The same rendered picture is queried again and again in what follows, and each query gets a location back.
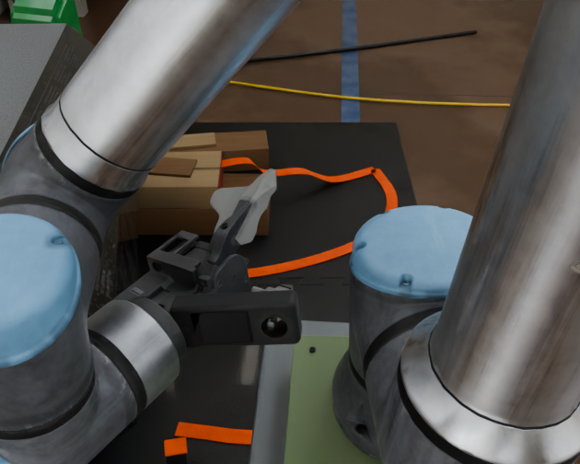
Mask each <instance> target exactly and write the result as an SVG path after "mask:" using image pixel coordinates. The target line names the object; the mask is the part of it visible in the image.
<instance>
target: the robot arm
mask: <svg viewBox="0 0 580 464"><path fill-rule="evenodd" d="M301 1H302V0H129V1H128V2H127V4H126V5H125V7H124V8H123V9H122V11H121V12H120V14H119V15H118V16H117V17H116V18H115V20H114V21H113V22H112V24H111V25H110V27H109V28H108V30H107V31H106V32H105V34H104V35H103V36H102V38H101V39H100V41H99V42H98V44H97V45H96V46H95V48H94V49H93V51H92V52H91V53H90V55H89V56H88V57H87V58H86V60H85V61H84V62H83V64H82V65H81V66H80V68H79V69H78V71H77V72H76V73H75V75H74V76H73V78H72V79H71V81H70V82H69V83H68V85H67V86H66V87H65V89H64V91H63V92H62V93H61V95H60V96H59V97H58V99H57V100H56V101H55V102H54V103H53V104H51V105H49V107H48V108H47V109H46V111H45V112H44V113H43V114H42V115H41V116H40V117H39V119H38V120H37V121H36V123H34V124H32V125H31V126H30V127H29V128H28V129H26V130H25V131H24V132H23V133H22V134H21V135H20V136H19V137H18V138H17V139H16V140H15V141H14V143H13V144H12V145H11V146H10V147H9V149H8V151H7V153H6V157H5V160H4V163H3V166H2V170H1V173H0V464H88V463H89V462H90V461H91V460H92V459H93V458H94V457H95V456H96V455H97V454H98V453H99V452H100V451H101V450H102V449H103V448H104V447H105V446H106V445H107V444H109V443H110V442H111V441H112V440H113V439H114V438H115V437H116V436H117V435H118V434H119V433H120V432H121V431H122V430H123V429H124V428H125V427H126V426H127V425H128V424H129V423H130V422H131V421H132V420H134V418H136V416H137V415H138V414H139V413H140V412H142V411H143V410H144V409H145V408H146V407H147V406H148V405H149V404H150V403H151V402H152V401H153V400H154V399H155V398H156V397H157V396H158V395H159V394H161V393H162V392H163V391H164V390H165V389H166V388H167V387H168V386H169V385H170V384H171V383H172V382H173V381H174V380H175V379H176V378H177V376H178V375H179V372H180V360H181V359H182V358H183V357H184V356H185V354H186V348H189V347H216V346H245V345H273V344H296V343H298V342H299V341H300V339H301V333H302V322H301V317H300V310H299V304H298V297H297V293H296V292H295V291H294V290H293V286H292V285H290V284H279V286H277V287H276V288H272V287H267V288H266V289H262V288H259V287H257V286H253V284H252V283H251V282H250V281H249V273H248V267H247V264H248V262H249V260H248V258H245V257H242V256H240V255H237V254H235V253H236V252H237V250H238V248H239V245H243V244H246V243H250V242H251V241H252V240H253V239H254V236H255V234H256V232H257V226H258V223H259V220H260V217H261V215H262V213H263V212H264V211H265V210H266V209H267V206H268V202H269V200H270V198H271V196H272V195H273V193H274V192H275V191H277V178H276V171H275V170H274V169H272V168H270V169H268V170H267V171H265V172H264V173H262V174H261V175H260V176H259V177H258V178H257V179H255V181H254V182H253V183H252V184H250V186H248V187H234V188H222V189H219V190H217V191H215V192H214V194H213V195H212V197H211V200H210V204H211V206H212V207H213V208H214V209H215V210H216V211H217V213H218V214H219V219H218V222H217V224H216V226H215V231H214V235H213V236H212V239H211V242H210V244H209V243H205V242H202V241H199V242H197V241H194V240H196V239H197V238H198V237H199V236H198V235H196V234H193V233H190V232H186V231H183V230H181V231H180V232H179V233H178V234H177V235H175V236H174V237H172V238H171V239H169V240H168V241H167V242H165V243H164V244H163V245H161V246H160V247H159V248H157V249H155V250H154V251H153V252H151V253H150V254H149V255H147V256H146V257H147V260H148V264H149V267H150V271H149V272H148V273H147V274H145V275H144V276H143V277H142V278H140V279H139V280H138V281H136V282H135V283H134V284H132V285H131V286H129V287H128V288H127V289H126V290H124V291H123V292H122V293H120V294H119V295H118V296H116V297H115V298H113V299H112V300H111V301H110V302H109V303H108V304H106V305H105V306H104V307H102V308H101V309H99V310H98V311H97V312H95V313H94V314H93V315H91V316H90V317H89V318H88V317H87V314H88V309H89V304H90V300H91V297H92V292H93V288H94V283H95V280H96V276H97V271H98V267H99V262H100V257H101V253H102V249H103V245H104V240H105V237H106V233H107V229H108V226H109V224H110V221H111V220H112V218H113V217H114V216H115V215H116V214H117V213H118V212H119V211H120V210H121V209H122V208H123V207H124V205H125V204H126V203H127V202H128V201H129V200H130V199H131V198H132V196H133V195H134V194H135V193H136V192H137V190H138V189H139V188H140V187H141V186H142V185H143V184H144V183H145V181H146V178H147V175H148V173H149V172H150V171H151V170H152V169H153V168H154V166H155V165H156V164H157V163H158V162H159V161H160V160H161V158H162V157H163V156H164V155H165V154H166V153H167V152H168V151H169V149H170V148H171V147H172V146H174V144H175V143H176V142H177V141H178V140H179V139H180V138H181V137H182V135H183V134H184V133H185V132H186V131H187V130H188V129H189V128H190V126H191V125H192V124H193V123H194V122H195V121H196V119H197V118H198V117H199V116H200V115H201V114H202V113H203V111H204V110H205V109H206V108H207V107H208V106H209V105H210V104H211V102H212V101H213V100H214V99H215V98H216V97H217V96H218V94H219V93H220V92H221V91H222V90H223V89H224V88H225V86H226V85H227V84H228V83H229V82H230V81H231V80H232V78H233V77H234V76H235V75H236V74H237V73H238V72H239V70H240V69H241V68H242V67H243V66H244V65H245V64H246V63H247V61H248V60H249V59H250V58H251V57H252V56H253V54H254V53H255V52H256V51H257V50H258V49H259V48H260V47H261V46H262V44H263V43H264V42H266V41H267V40H268V38H269V37H270V36H271V35H272V34H273V33H274V32H275V30H276V29H277V28H278V27H279V26H280V25H281V24H282V22H283V21H284V20H285V19H286V18H287V17H288V16H289V14H290V13H291V12H292V11H293V10H294V9H295V8H296V6H297V5H298V4H299V3H300V2H301ZM177 239H181V240H184V241H182V242H181V243H180V244H179V245H178V246H177V247H175V248H174V249H172V250H171V251H170V252H165V251H163V249H165V248H166V247H167V246H169V245H170V244H171V243H173V242H174V241H175V240H177ZM155 263H156V264H155ZM349 265H350V269H351V275H350V323H349V348H348V350H347V351H346V353H345V354H344V356H343V357H342V359H341V361H340V363H339V364H338V366H337V368H336V371H335V374H334V378H333V382H332V405H333V410H334V413H335V416H336V419H337V421H338V424H339V426H340V427H341V428H342V430H343V432H344V433H345V434H346V436H347V437H348V438H349V439H350V440H351V441H352V443H354V444H355V445H356V446H357V447H358V448H359V449H361V450H362V451H363V452H365V453H366V454H367V455H368V456H370V457H372V458H375V459H377V460H379V461H381V463H382V464H574V463H575V461H576V460H577V459H578V457H579V456H580V0H545V1H544V4H543V7H542V9H541V12H540V15H539V20H538V23H537V26H536V28H535V31H534V34H533V37H532V40H531V43H530V45H529V48H528V53H527V56H526V59H525V62H524V64H523V67H522V70H521V73H520V76H519V78H518V81H517V84H516V90H515V93H514V96H513V98H512V101H511V104H510V107H509V110H508V113H507V115H506V118H505V123H504V126H503V129H502V131H501V134H500V137H499V140H498V143H497V146H496V148H495V151H494V154H493V159H492V162H491V165H490V167H489V170H488V173H487V176H486V179H485V182H484V184H483V187H482V190H481V195H480V198H479V201H478V203H477V206H476V209H475V212H474V215H473V216H471V215H468V214H465V213H463V212H460V211H458V210H454V209H450V208H447V209H444V208H440V207H438V206H432V205H413V206H404V207H400V208H395V209H391V210H388V211H386V212H385V213H384V214H382V215H376V216H374V217H373V218H371V219H370V220H368V221H367V222H366V223H364V224H363V225H362V227H361V228H360V229H359V230H358V232H357V234H356V235H355V238H354V244H353V251H352V254H351V256H350V260H349ZM362 386H363V387H362Z"/></svg>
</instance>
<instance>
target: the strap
mask: <svg viewBox="0 0 580 464"><path fill-rule="evenodd" d="M238 164H252V165H255V164H254V163H253V162H252V161H251V160H250V159H249V158H247V157H236V158H230V159H225V160H222V168H223V167H228V166H233V165H238ZM255 166H256V165H255ZM256 167H257V166H256ZM257 168H258V167H257ZM259 170H260V171H261V172H262V173H264V172H265V171H267V170H268V169H261V168H259ZM275 171H276V176H285V175H295V174H306V175H311V176H314V177H316V178H318V179H321V180H326V181H328V182H342V181H347V180H354V179H357V178H361V177H363V176H366V175H370V174H373V175H374V176H375V178H376V179H377V181H378V182H379V184H380V185H381V186H382V188H383V190H384V192H385V194H386V197H387V207H386V211H388V210H391V209H395V208H398V198H397V194H396V192H395V190H394V188H393V186H392V184H391V183H390V182H389V180H388V179H387V178H386V176H385V175H384V174H383V172H382V171H381V170H380V168H376V169H374V168H373V167H370V168H365V169H361V170H358V171H355V172H352V173H348V174H344V175H340V176H333V177H328V176H323V175H320V174H318V173H315V172H312V171H310V170H307V169H305V168H283V169H275ZM386 211H385V212H386ZM353 244H354V242H353V241H352V242H350V243H348V244H345V245H343V246H340V247H339V248H336V249H331V250H328V251H325V252H322V253H320V254H316V255H313V256H309V257H306V258H303V259H299V260H295V261H289V262H284V263H279V264H274V265H270V266H264V267H259V268H252V269H248V273H249V278H251V277H258V276H264V275H270V274H275V273H283V272H288V271H292V270H296V269H300V268H304V267H307V266H310V265H314V264H317V263H320V262H324V261H328V260H331V259H334V258H337V257H340V256H342V255H345V254H347V253H350V252H352V251H353ZM175 436H181V437H189V438H195V439H202V440H209V441H216V442H223V443H231V444H242V445H250V444H251V437H252V430H242V429H232V428H225V427H217V426H210V425H203V424H196V423H183V422H179V424H178V427H177V430H176V433H175Z"/></svg>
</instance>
